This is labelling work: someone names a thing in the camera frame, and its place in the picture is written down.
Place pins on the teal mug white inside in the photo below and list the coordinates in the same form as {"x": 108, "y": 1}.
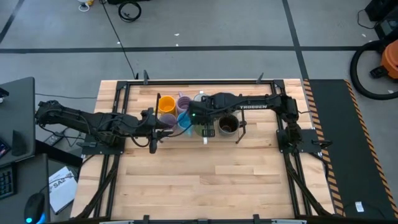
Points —
{"x": 199, "y": 97}

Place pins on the light blue faceted mug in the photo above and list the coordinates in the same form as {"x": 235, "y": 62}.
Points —
{"x": 184, "y": 120}

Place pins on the black hazard-striped floor mat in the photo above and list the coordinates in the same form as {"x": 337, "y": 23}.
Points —
{"x": 348, "y": 171}

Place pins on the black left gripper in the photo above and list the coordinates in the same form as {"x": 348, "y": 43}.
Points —
{"x": 147, "y": 126}

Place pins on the black power adapter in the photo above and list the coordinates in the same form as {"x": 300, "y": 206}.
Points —
{"x": 53, "y": 139}

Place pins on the yellow mug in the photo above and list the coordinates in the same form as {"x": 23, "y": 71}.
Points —
{"x": 167, "y": 105}

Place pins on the black aluminium table frame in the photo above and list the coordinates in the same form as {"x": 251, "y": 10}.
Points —
{"x": 186, "y": 82}

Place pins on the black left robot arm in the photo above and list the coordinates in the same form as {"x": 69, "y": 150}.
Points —
{"x": 93, "y": 121}

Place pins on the ribbed purple mug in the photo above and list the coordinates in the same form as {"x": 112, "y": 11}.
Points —
{"x": 183, "y": 104}

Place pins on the black keyboard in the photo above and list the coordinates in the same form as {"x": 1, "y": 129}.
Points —
{"x": 6, "y": 183}

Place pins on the white floor object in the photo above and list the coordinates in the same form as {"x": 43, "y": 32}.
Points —
{"x": 83, "y": 3}

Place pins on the orange vacuum cleaner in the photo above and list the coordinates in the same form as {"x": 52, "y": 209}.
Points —
{"x": 391, "y": 59}

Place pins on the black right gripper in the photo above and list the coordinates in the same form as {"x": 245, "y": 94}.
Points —
{"x": 206, "y": 119}

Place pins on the green white striped mug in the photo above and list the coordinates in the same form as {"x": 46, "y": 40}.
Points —
{"x": 198, "y": 130}

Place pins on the teal brown glazed mug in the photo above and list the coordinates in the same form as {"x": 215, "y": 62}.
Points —
{"x": 228, "y": 124}

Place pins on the grey desk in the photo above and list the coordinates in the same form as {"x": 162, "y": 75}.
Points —
{"x": 18, "y": 109}
{"x": 28, "y": 180}

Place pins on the white mat label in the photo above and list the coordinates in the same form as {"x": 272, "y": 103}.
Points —
{"x": 359, "y": 207}

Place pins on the black computer mouse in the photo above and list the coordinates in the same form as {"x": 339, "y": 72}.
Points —
{"x": 34, "y": 207}

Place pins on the wooden rack black metal frame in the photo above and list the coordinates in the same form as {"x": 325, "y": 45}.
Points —
{"x": 225, "y": 137}

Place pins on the black equipment case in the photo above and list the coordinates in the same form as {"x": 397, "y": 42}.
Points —
{"x": 385, "y": 18}

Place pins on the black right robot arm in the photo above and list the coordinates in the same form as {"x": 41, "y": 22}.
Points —
{"x": 258, "y": 104}

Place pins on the white paper booklet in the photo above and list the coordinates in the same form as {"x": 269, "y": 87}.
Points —
{"x": 62, "y": 189}

